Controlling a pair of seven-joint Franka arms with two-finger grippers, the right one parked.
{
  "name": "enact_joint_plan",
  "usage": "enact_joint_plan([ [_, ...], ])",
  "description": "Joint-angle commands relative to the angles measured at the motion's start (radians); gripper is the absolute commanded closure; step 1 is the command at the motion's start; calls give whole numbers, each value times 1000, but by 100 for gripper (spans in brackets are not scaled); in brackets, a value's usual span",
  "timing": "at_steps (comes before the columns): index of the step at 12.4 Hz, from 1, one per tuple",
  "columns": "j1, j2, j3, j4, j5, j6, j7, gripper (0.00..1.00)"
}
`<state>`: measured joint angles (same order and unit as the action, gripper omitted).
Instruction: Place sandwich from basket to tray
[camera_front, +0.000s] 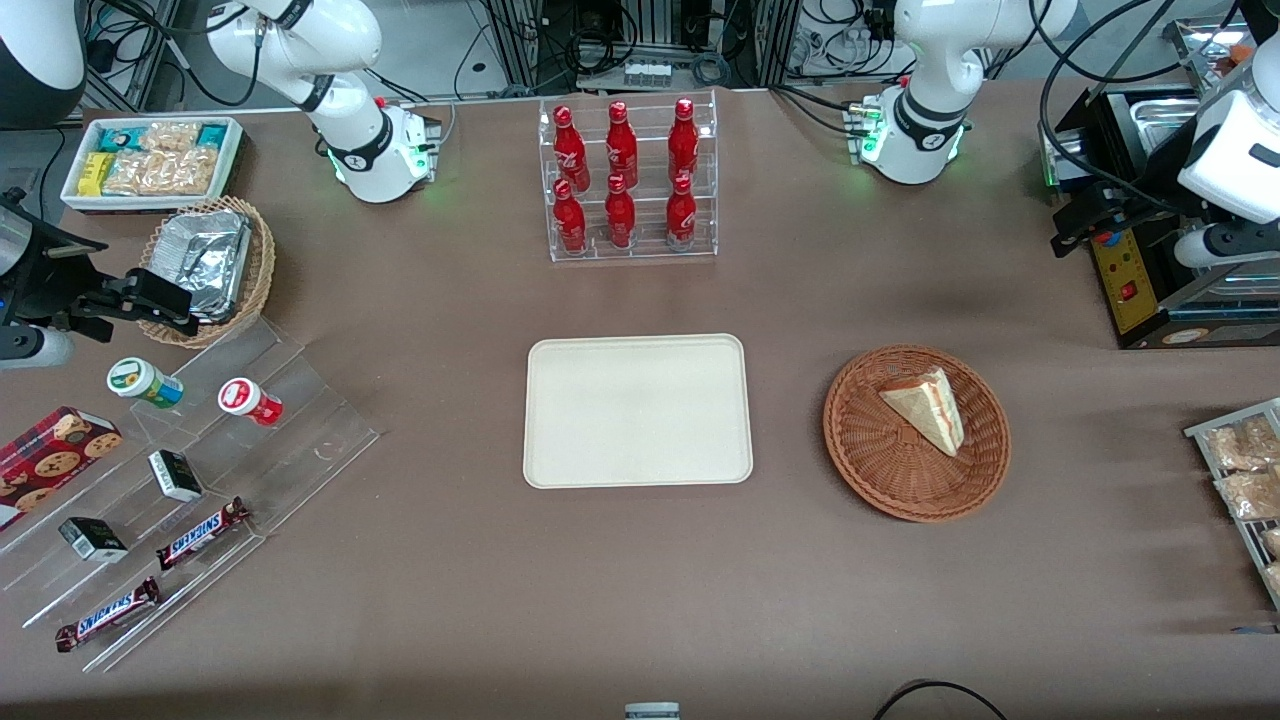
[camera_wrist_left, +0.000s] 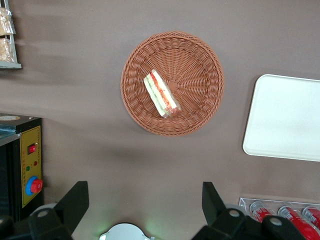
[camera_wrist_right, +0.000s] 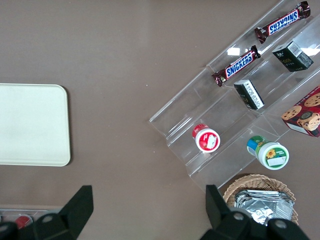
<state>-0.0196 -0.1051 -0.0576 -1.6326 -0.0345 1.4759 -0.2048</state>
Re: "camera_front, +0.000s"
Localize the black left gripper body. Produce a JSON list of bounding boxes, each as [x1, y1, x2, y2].
[[1050, 180, 1201, 261]]

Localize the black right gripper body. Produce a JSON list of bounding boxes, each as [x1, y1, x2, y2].
[[0, 190, 111, 346]]

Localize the triangle sandwich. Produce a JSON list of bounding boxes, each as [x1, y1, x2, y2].
[[878, 366, 967, 459]]

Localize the tan wicker basket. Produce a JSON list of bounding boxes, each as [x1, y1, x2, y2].
[[138, 196, 277, 350]]

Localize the brown round wicker basket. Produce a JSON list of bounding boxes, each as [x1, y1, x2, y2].
[[823, 345, 1012, 524]]

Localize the cream plastic tray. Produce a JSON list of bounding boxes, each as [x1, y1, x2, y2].
[[523, 334, 754, 490]]

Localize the silver foil packet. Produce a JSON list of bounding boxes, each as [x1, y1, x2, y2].
[[150, 209, 252, 324]]

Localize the green lid cup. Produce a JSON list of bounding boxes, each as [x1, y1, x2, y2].
[[106, 357, 185, 410]]

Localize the black food warmer machine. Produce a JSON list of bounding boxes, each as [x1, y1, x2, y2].
[[1038, 15, 1280, 351]]

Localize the large clear cracker bag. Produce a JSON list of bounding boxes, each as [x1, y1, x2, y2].
[[103, 147, 219, 198]]

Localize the steel food pan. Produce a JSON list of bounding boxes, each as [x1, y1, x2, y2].
[[1128, 97, 1206, 156]]

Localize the red lid cup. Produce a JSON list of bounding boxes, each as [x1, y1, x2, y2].
[[217, 377, 285, 428]]

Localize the white rectangular snack bin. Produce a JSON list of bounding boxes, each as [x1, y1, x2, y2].
[[60, 116, 245, 214]]

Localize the small clear cracker bag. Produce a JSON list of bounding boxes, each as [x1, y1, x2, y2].
[[140, 121, 202, 154]]

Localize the red cookie box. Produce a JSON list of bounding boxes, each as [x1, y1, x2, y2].
[[0, 405, 124, 532]]

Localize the small black box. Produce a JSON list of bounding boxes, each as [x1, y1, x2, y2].
[[147, 449, 204, 504], [57, 516, 130, 564]]

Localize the clear acrylic stepped shelf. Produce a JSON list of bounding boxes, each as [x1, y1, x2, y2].
[[0, 314, 382, 673]]

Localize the snickers bar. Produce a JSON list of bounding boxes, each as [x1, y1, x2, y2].
[[54, 576, 163, 654], [154, 496, 252, 572]]

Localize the clear nut snack bag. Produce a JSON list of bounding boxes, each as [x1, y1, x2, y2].
[[1214, 469, 1280, 522], [1203, 414, 1280, 472]]

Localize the red cola bottle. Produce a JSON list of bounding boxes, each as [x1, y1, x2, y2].
[[605, 101, 640, 189], [552, 180, 589, 254], [665, 174, 699, 249], [604, 175, 638, 250], [553, 105, 590, 192], [668, 98, 701, 184]]

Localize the clear acrylic bottle rack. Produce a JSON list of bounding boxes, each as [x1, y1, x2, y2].
[[538, 90, 719, 264]]

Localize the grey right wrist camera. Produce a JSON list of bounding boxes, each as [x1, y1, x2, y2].
[[0, 328, 75, 371]]

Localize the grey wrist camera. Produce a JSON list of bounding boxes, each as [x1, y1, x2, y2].
[[0, 328, 75, 371], [1174, 224, 1280, 269]]

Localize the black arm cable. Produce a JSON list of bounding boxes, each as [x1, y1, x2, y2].
[[1038, 0, 1206, 217]]

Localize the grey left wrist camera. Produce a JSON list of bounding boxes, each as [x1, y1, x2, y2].
[[1174, 224, 1280, 269]]

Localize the grey wire rack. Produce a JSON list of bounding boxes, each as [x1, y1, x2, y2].
[[1184, 397, 1280, 613]]

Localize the black floor cable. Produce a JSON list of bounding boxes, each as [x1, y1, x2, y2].
[[871, 679, 1011, 720]]

